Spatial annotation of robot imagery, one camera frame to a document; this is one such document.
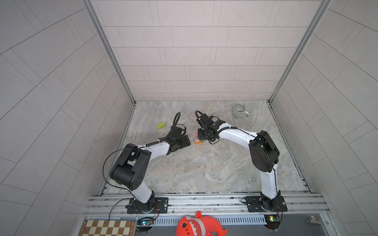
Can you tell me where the aluminium corner post left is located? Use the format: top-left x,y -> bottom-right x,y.
83,0 -> 136,107

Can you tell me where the aluminium corner post right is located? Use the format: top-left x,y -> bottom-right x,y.
268,0 -> 333,103

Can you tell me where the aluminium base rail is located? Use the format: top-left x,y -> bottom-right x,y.
82,192 -> 330,219

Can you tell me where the aluminium corner post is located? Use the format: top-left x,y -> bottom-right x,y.
83,0 -> 136,107
268,0 -> 333,103

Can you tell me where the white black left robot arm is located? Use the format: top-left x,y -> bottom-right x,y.
109,124 -> 191,213

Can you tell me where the right controller circuit board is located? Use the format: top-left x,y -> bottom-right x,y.
264,215 -> 282,230

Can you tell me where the lime green long block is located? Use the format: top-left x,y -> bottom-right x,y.
156,122 -> 166,129

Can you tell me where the striped ceramic mug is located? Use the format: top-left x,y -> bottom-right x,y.
232,104 -> 250,118

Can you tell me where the controller circuit board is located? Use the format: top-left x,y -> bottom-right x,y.
136,217 -> 154,232
264,215 -> 282,230

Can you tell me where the wooden chessboard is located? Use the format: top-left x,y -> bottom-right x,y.
78,220 -> 136,236

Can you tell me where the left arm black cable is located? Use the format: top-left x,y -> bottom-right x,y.
102,112 -> 188,220

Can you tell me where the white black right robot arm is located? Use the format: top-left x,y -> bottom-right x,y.
195,110 -> 287,212

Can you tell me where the red shark plush toy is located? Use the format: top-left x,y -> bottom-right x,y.
176,211 -> 227,236

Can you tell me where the left controller circuit board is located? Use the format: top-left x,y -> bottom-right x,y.
136,217 -> 154,232

